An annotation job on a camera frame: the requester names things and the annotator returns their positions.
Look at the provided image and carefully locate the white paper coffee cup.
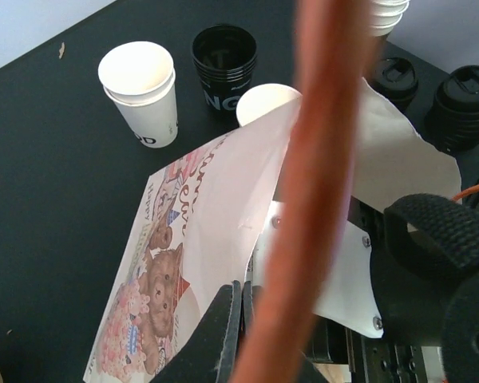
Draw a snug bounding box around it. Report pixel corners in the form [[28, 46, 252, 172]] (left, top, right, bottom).
[[236, 83, 301, 127]]

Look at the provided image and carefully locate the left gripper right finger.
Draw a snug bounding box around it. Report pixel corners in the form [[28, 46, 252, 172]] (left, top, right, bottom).
[[241, 281, 327, 382]]

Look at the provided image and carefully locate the stack of white cups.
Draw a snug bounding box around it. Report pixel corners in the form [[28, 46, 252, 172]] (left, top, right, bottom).
[[370, 0, 410, 37]]

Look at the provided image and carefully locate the black cup lid stack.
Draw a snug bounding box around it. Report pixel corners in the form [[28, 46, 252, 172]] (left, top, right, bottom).
[[369, 57, 418, 113]]

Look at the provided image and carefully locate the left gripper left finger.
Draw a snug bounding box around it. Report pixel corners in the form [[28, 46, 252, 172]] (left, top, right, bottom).
[[151, 281, 242, 383]]

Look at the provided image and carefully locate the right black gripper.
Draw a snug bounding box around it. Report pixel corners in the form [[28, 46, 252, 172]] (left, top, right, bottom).
[[305, 194, 479, 382]]

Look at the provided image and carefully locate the cream bear paper bag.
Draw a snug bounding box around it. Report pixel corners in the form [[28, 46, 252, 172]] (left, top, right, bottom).
[[83, 0, 464, 383]]

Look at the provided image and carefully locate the black paper coffee cup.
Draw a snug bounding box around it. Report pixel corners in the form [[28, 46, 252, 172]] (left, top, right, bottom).
[[191, 24, 257, 114]]

